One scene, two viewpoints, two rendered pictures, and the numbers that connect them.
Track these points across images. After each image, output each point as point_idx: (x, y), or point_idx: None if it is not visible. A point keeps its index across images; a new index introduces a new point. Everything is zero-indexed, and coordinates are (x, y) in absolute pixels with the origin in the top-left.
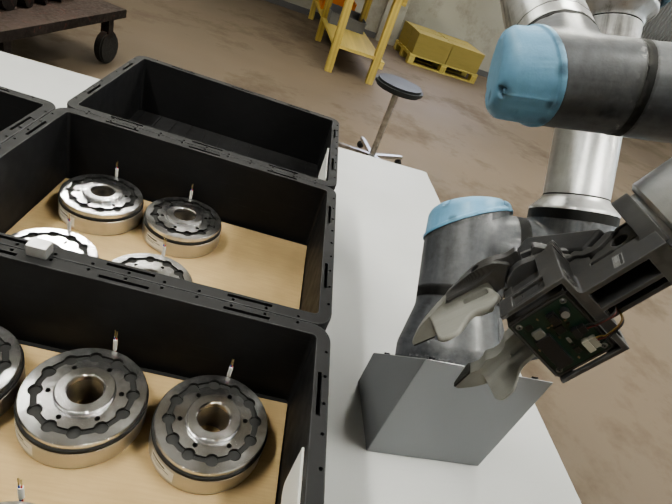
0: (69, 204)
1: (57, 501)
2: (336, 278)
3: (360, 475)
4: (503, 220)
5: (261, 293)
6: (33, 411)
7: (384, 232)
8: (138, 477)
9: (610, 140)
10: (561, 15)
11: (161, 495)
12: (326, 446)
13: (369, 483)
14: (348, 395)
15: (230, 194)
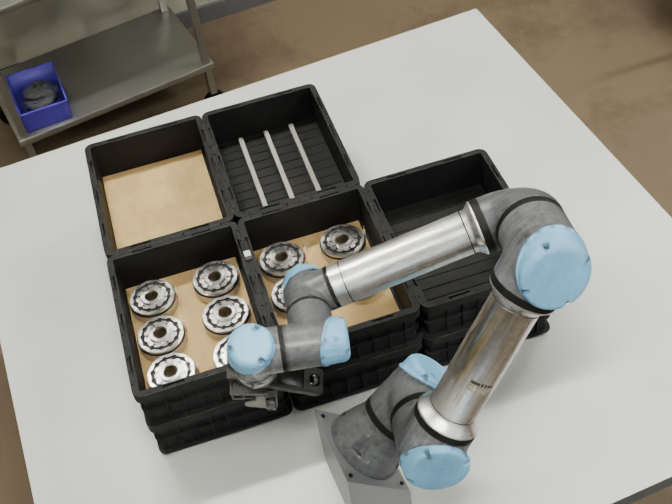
0: (321, 238)
1: (195, 337)
2: None
3: (307, 461)
4: (412, 384)
5: None
6: (211, 307)
7: (598, 399)
8: (213, 351)
9: (453, 375)
10: (318, 270)
11: (210, 360)
12: (315, 438)
13: (305, 467)
14: None
15: None
